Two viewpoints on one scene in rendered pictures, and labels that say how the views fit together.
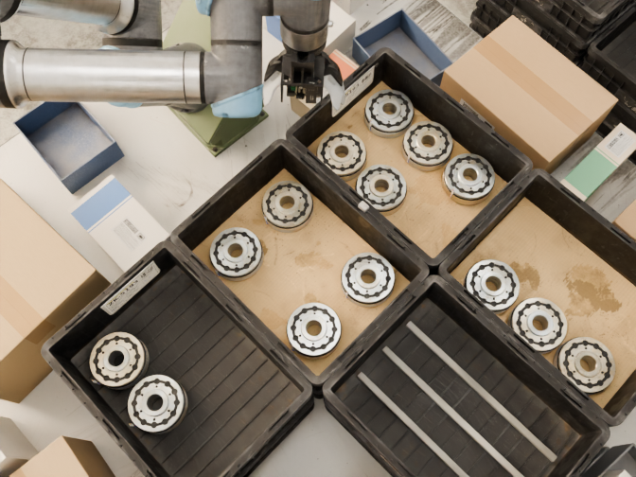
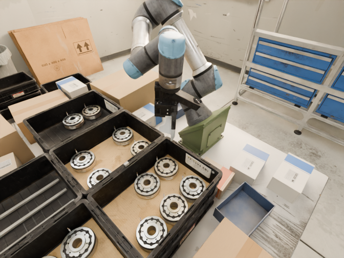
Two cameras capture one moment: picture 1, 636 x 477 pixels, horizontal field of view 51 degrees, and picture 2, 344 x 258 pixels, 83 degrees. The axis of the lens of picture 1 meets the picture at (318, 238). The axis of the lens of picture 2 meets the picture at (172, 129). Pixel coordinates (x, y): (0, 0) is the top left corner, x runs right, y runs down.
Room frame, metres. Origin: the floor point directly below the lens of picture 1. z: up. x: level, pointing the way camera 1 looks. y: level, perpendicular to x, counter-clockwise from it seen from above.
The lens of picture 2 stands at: (0.62, -0.56, 1.53)
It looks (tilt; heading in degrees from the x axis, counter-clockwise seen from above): 42 degrees down; 84
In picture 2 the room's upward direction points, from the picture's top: straight up
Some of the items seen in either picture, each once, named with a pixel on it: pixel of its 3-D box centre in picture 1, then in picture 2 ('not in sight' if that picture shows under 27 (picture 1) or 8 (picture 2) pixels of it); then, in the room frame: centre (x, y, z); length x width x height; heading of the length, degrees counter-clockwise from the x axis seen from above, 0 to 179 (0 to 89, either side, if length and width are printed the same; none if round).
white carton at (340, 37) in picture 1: (309, 25); (248, 165); (1.06, 0.00, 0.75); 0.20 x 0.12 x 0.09; 45
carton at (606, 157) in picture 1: (591, 172); not in sight; (0.60, -0.59, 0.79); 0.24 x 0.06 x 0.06; 131
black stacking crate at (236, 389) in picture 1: (182, 375); (79, 123); (0.20, 0.26, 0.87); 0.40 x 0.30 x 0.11; 42
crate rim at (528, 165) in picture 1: (407, 151); (158, 185); (0.61, -0.18, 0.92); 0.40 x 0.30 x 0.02; 42
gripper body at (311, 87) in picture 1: (303, 62); (167, 99); (0.66, 0.01, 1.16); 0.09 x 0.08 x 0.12; 174
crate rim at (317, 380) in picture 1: (298, 255); (109, 144); (0.41, 0.04, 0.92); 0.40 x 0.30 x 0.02; 42
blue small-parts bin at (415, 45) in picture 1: (401, 60); (243, 210); (0.95, -0.22, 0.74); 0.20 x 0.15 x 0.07; 33
